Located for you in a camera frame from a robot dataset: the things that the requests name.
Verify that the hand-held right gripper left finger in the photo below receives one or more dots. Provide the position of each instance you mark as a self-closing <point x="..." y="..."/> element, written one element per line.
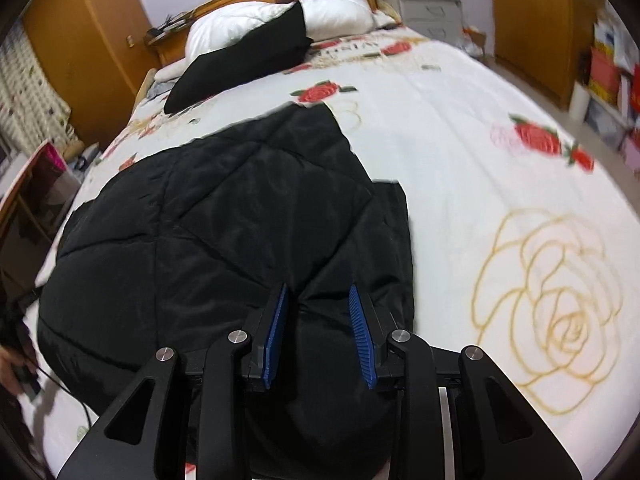
<point x="275" y="342"/>

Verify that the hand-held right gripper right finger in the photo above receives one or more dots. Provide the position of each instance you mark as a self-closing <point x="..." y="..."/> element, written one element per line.
<point x="361" y="345"/>

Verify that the black hooded puffer jacket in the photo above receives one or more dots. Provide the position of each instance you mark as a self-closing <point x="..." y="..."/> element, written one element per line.
<point x="225" y="220"/>

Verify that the person's left hand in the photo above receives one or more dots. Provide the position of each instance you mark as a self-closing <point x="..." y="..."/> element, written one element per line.
<point x="9" y="367"/>

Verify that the floral rose bed sheet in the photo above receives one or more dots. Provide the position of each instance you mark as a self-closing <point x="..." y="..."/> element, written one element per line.
<point x="475" y="160"/>

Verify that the pink and white cloth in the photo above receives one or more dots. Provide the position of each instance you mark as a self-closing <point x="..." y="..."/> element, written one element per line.
<point x="55" y="175"/>

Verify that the wooden chair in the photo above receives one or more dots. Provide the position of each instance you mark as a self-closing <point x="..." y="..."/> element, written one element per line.
<point x="25" y="210"/>

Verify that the black folded cloth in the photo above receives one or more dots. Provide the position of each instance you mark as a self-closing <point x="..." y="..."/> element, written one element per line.
<point x="240" y="60"/>

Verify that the white paper roll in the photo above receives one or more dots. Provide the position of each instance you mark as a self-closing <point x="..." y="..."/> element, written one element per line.
<point x="579" y="102"/>

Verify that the clear plastic bin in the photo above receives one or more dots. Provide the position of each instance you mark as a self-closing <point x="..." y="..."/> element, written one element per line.
<point x="606" y="122"/>

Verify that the grey drawer nightstand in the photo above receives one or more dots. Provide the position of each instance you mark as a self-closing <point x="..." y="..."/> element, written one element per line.
<point x="432" y="17"/>

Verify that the patterned curtain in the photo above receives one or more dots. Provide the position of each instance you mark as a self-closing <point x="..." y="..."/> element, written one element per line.
<point x="30" y="90"/>

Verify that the wooden wardrobe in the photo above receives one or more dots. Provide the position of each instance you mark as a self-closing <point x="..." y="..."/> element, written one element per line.
<point x="85" y="35"/>
<point x="540" y="25"/>

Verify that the red gift box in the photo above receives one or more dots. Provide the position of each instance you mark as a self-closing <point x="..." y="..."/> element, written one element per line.
<point x="604" y="75"/>

